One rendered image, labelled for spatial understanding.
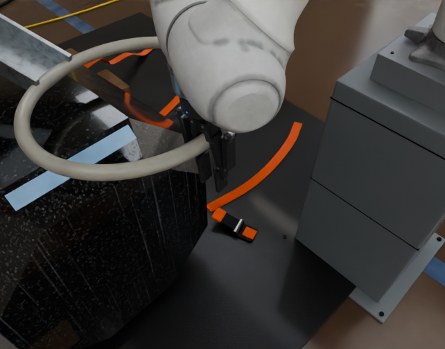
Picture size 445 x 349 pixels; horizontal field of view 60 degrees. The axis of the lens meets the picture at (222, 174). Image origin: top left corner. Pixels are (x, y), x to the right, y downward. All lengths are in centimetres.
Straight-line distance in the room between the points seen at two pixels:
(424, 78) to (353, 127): 22
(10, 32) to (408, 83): 99
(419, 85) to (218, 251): 97
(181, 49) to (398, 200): 89
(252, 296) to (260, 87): 121
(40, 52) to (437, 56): 97
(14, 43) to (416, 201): 112
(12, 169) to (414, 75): 95
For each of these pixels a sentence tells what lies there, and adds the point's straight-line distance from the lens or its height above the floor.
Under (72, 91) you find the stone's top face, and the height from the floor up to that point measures 80.
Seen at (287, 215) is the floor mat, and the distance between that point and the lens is 173.
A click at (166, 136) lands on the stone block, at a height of 70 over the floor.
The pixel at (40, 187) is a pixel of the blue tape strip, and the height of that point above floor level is 78.
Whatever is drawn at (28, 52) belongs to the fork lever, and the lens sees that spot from 111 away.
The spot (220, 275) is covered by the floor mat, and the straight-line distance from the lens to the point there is 156.
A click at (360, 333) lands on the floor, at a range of 157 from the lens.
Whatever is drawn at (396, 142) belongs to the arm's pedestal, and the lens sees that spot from 110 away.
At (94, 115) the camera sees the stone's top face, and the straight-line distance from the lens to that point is 99.
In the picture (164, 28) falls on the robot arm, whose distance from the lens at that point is 53.
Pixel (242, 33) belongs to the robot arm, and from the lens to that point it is 41.
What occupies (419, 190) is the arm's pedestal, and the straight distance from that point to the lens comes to 115.
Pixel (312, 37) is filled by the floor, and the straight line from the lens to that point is 295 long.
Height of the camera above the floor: 141
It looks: 49 degrees down
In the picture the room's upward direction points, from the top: straight up
